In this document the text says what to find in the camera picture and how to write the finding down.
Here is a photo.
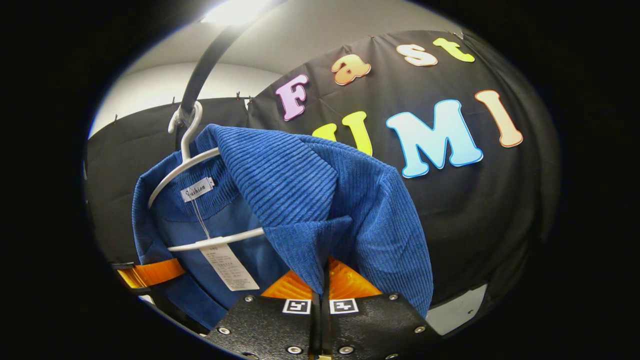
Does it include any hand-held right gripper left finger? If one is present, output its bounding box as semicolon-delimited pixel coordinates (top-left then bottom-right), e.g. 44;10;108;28
205;270;321;360

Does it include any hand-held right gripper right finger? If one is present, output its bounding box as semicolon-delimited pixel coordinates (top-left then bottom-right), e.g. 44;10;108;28
320;257;441;360

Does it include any blue corduroy jacket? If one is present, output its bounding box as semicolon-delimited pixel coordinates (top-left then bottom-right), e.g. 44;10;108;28
131;124;434;331

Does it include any white plastic clothes hanger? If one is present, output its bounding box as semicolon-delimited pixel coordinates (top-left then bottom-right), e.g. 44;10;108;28
147;100;266;253

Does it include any black metal clothes rack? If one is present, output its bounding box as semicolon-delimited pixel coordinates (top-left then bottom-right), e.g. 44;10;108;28
177;22;251;118

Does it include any white floor sheet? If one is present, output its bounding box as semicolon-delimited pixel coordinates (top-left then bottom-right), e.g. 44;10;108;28
425;284;488;337

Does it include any black backdrop cloth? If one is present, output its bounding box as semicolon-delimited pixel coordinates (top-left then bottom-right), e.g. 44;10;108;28
85;30;561;321

